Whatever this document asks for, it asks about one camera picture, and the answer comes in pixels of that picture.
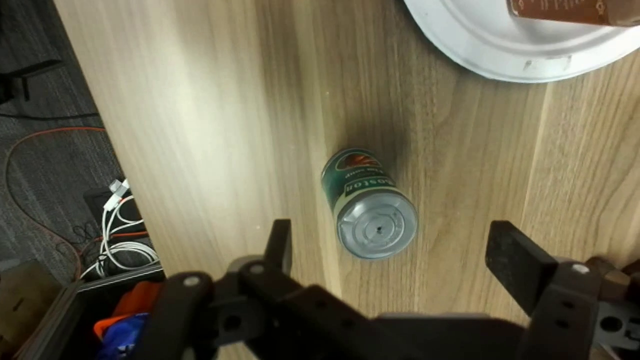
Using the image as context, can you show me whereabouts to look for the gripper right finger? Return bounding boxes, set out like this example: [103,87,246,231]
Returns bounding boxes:
[485,220,640,360]

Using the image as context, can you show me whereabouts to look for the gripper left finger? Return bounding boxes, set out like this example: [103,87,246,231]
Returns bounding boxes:
[134,218,386,360]

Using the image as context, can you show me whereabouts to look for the white plate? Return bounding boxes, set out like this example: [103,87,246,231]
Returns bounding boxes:
[403,0,640,84]

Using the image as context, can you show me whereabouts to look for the green tin can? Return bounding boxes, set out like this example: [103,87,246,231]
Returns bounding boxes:
[321,148,419,260]

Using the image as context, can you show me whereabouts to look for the orange and blue cloth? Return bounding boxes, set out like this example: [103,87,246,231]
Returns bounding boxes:
[93,281,165,360]

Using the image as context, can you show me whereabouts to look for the black power brick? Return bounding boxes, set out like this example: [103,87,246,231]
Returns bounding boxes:
[83,186,143,232]

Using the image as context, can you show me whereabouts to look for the black bin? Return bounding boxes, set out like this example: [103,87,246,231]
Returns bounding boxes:
[14,264,167,360]

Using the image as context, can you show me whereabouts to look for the cardboard box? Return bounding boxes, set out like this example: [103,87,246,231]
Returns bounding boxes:
[0,260,64,358]

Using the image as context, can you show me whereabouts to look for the brown packet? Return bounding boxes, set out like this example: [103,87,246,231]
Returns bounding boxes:
[506,0,640,27]

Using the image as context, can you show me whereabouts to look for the white cable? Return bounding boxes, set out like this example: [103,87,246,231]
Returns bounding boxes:
[80,179,160,280]

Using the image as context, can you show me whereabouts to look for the orange cable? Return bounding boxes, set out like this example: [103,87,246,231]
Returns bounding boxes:
[5,127,150,281]

